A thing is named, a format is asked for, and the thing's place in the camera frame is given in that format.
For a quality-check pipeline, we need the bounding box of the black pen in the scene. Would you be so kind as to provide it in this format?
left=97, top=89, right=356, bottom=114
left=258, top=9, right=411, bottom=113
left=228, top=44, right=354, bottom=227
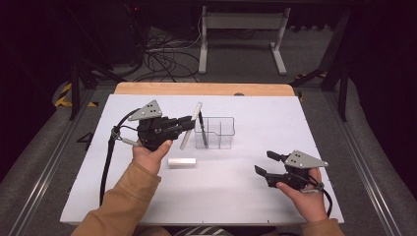
left=198, top=110, right=209, bottom=149

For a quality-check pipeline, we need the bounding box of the white eraser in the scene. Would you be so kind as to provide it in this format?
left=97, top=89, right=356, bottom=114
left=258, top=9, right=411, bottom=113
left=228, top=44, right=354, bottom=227
left=167, top=157, right=198, bottom=169

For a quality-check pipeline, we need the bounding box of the metal floor rail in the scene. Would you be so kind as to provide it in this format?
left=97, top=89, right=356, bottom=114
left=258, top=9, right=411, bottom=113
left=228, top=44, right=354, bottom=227
left=323, top=90, right=409, bottom=236
left=8, top=90, right=96, bottom=236

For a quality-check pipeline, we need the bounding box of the white metal desk frame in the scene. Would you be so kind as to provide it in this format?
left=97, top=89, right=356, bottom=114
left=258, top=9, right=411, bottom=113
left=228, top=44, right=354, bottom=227
left=198, top=5, right=292, bottom=77

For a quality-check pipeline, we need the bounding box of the black metal stand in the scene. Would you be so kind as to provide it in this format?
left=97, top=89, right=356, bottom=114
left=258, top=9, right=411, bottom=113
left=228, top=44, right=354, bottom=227
left=68, top=58, right=127, bottom=121
left=289, top=9, right=351, bottom=123

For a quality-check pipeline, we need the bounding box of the person's left hand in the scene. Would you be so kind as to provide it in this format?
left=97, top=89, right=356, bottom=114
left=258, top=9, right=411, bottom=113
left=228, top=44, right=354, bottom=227
left=132, top=139, right=174, bottom=176

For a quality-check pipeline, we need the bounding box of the white board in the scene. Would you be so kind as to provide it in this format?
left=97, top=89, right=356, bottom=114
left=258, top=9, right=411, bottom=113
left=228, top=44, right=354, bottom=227
left=59, top=93, right=345, bottom=226

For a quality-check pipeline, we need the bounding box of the clear plastic organizer box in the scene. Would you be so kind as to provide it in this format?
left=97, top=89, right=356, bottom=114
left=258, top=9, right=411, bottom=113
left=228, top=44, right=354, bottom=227
left=193, top=116, right=236, bottom=150

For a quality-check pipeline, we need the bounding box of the person's right hand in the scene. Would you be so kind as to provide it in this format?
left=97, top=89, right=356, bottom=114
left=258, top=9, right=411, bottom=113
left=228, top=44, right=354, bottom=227
left=275, top=167, right=329, bottom=224

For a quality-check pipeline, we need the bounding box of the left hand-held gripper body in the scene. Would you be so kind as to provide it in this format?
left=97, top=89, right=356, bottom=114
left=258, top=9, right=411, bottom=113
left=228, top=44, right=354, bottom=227
left=127, top=99, right=181, bottom=152

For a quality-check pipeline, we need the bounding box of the wooden table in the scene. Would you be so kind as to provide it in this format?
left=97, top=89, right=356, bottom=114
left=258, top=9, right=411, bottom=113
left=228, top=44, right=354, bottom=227
left=113, top=82, right=296, bottom=97

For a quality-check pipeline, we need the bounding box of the white pen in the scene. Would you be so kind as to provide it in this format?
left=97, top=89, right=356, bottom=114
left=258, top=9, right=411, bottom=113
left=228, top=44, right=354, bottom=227
left=179, top=101, right=204, bottom=151

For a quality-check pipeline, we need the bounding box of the bundle of floor cables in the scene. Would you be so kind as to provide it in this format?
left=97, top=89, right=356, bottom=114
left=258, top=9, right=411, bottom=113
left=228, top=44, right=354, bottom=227
left=130, top=25, right=203, bottom=84

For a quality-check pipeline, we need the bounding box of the right hand-held gripper black cable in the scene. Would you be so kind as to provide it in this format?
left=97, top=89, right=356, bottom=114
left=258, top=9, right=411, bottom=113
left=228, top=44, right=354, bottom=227
left=306, top=175, right=334, bottom=219

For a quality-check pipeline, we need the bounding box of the left hand-held gripper black cable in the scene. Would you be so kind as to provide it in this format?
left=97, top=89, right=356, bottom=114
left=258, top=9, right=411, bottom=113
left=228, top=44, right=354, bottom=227
left=98, top=107, right=143, bottom=207

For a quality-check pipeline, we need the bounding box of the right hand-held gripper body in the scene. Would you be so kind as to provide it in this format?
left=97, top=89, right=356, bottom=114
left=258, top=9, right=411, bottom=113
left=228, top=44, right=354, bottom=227
left=265, top=149, right=329, bottom=191

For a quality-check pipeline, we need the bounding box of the yellow black hazard tape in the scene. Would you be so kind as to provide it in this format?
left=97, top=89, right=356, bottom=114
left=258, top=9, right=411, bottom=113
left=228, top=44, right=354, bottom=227
left=53, top=82, right=99, bottom=108

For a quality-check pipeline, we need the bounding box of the hand-held gripper black cable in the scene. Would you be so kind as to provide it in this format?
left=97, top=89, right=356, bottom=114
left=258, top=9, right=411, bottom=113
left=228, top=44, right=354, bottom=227
left=306, top=175, right=334, bottom=219
left=98, top=107, right=143, bottom=207

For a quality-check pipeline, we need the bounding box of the person's striped clothing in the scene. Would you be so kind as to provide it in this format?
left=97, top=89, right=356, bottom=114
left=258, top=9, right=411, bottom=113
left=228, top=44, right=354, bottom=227
left=172, top=225, right=234, bottom=236

